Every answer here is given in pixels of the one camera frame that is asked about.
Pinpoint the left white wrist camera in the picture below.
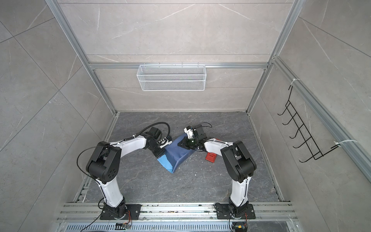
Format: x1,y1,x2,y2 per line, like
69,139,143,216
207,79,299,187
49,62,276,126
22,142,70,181
159,136,173,148

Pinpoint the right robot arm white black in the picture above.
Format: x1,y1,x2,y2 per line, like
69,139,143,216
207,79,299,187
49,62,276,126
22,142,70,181
178,124,257,218

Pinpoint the aluminium mounting rail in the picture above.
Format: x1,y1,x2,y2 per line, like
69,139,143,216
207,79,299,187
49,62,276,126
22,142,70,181
54,202,302,232

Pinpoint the white wire mesh basket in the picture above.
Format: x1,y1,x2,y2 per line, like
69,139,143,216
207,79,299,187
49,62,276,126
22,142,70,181
137,64,207,91

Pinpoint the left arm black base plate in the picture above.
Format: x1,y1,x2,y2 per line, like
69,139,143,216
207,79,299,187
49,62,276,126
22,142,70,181
100,204,142,220

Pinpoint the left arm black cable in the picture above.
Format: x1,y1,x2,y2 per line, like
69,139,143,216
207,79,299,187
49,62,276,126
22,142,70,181
134,121,171,140

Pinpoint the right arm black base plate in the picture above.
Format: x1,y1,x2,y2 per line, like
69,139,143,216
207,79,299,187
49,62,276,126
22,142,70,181
214,203,256,219

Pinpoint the black wire hook rack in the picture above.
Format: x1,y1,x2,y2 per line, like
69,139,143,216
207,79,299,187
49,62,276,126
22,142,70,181
277,86,340,163

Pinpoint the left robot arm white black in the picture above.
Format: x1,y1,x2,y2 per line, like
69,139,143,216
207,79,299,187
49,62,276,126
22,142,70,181
86,127,173,219

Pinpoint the light blue wrapping paper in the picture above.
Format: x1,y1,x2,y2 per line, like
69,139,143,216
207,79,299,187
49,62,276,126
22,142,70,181
157,133,195,173

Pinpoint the red tape dispenser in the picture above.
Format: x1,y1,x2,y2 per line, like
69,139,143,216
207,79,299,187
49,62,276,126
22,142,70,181
205,152,218,163

